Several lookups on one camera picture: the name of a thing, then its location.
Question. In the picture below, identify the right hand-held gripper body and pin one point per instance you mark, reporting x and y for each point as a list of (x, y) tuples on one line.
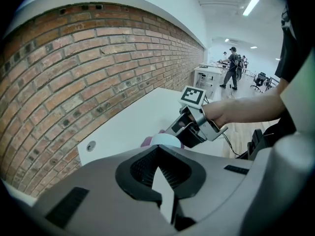
[(193, 96)]

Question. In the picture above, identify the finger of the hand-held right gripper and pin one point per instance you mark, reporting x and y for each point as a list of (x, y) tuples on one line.
[(177, 125), (193, 138)]

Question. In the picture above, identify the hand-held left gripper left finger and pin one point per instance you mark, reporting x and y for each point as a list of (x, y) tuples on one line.
[(98, 181)]

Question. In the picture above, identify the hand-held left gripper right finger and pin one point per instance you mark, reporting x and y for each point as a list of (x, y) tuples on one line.
[(221, 181)]

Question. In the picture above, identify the purple cleaning cloth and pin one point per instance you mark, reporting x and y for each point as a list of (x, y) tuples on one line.
[(147, 141)]

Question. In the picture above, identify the person's right forearm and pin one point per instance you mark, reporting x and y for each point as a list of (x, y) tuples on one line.
[(258, 107)]

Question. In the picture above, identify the person's right hand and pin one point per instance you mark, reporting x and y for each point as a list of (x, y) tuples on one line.
[(219, 112)]

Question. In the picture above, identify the white table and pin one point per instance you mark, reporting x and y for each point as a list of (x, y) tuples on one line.
[(206, 70)]

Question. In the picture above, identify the black chest device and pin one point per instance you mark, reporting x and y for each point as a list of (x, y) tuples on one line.
[(254, 144)]

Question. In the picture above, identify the black office chair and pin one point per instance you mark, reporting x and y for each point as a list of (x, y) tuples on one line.
[(258, 81)]

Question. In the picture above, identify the person's black shirt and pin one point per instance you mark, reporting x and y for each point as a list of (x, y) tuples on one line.
[(288, 58)]

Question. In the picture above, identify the long ceiling light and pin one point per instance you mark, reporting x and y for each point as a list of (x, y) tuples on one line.
[(251, 6)]

